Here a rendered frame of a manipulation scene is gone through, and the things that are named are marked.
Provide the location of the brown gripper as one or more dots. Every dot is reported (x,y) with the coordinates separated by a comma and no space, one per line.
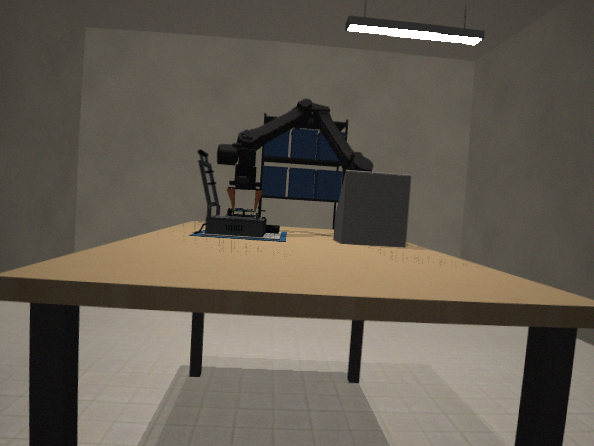
(247,186)

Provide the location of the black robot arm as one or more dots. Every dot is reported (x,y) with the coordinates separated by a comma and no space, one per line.
(257,137)

